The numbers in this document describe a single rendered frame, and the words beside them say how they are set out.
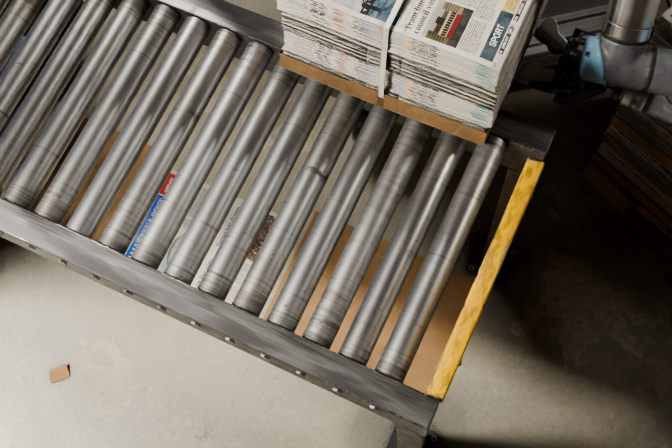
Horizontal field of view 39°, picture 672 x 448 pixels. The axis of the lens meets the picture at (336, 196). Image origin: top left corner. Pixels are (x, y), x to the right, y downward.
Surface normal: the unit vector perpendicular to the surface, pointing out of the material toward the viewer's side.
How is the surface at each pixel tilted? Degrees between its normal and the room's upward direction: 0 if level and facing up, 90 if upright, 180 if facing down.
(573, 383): 0
